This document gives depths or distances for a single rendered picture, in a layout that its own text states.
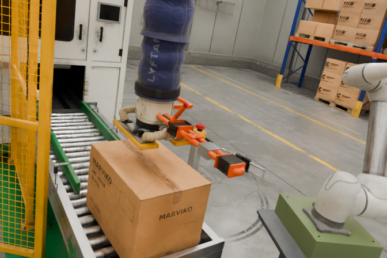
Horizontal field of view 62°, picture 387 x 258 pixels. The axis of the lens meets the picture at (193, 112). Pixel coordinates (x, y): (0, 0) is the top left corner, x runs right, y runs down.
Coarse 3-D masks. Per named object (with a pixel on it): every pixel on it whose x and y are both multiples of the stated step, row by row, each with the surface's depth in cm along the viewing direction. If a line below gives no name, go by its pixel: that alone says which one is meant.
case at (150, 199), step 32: (96, 160) 174; (128, 160) 167; (160, 160) 174; (96, 192) 176; (128, 192) 144; (160, 192) 144; (192, 192) 154; (128, 224) 146; (160, 224) 148; (192, 224) 162; (128, 256) 148; (160, 256) 155
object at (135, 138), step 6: (114, 120) 169; (120, 120) 169; (120, 126) 163; (126, 126) 163; (126, 132) 156; (132, 132) 156; (138, 132) 153; (144, 132) 160; (132, 138) 151; (138, 138) 151; (138, 144) 146; (144, 144) 147; (150, 144) 148; (156, 144) 149
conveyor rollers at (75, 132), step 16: (80, 112) 335; (64, 128) 292; (80, 128) 300; (96, 128) 302; (64, 144) 260; (80, 144) 267; (80, 160) 242; (64, 176) 219; (80, 176) 218; (80, 192) 201; (80, 208) 186; (96, 240) 164; (96, 256) 155
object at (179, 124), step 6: (174, 120) 144; (180, 120) 146; (186, 120) 147; (168, 126) 143; (174, 126) 138; (180, 126) 137; (186, 126) 139; (192, 126) 141; (168, 132) 142; (174, 132) 139; (186, 132) 140; (180, 138) 139
